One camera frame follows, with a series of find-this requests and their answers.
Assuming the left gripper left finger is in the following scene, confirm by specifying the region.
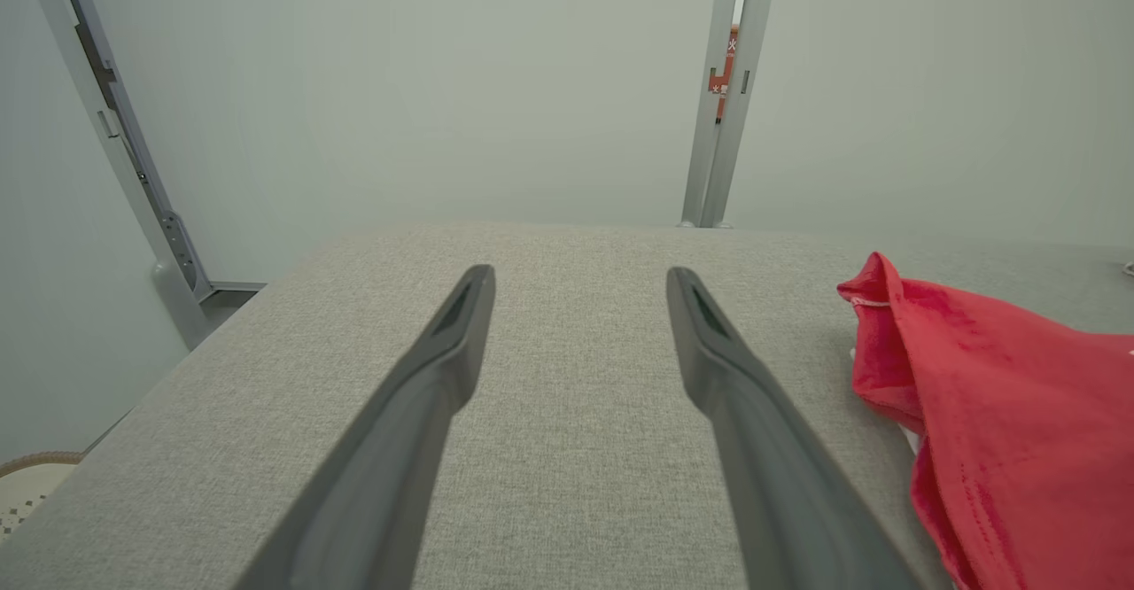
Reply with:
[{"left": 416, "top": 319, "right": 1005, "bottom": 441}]
[{"left": 231, "top": 263, "right": 498, "bottom": 590}]

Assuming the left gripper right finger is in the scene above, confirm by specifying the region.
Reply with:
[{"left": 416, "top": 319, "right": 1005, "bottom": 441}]
[{"left": 665, "top": 266, "right": 923, "bottom": 590}]

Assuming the red white-sleeved jersey shirt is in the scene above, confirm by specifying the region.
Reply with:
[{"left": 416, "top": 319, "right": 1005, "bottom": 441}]
[{"left": 836, "top": 251, "right": 1134, "bottom": 590}]

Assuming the red sign behind partition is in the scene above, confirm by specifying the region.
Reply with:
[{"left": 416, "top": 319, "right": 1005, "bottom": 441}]
[{"left": 706, "top": 27, "right": 742, "bottom": 123}]

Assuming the cream perforated laundry basket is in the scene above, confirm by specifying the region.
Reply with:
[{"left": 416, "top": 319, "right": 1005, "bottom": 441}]
[{"left": 0, "top": 450, "right": 86, "bottom": 544}]

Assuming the grey double partition post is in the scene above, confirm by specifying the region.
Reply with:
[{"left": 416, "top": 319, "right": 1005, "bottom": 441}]
[{"left": 680, "top": 0, "right": 781, "bottom": 230}]

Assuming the grey slotted corner post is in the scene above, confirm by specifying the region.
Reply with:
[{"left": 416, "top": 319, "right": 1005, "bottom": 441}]
[{"left": 21, "top": 0, "right": 268, "bottom": 353}]

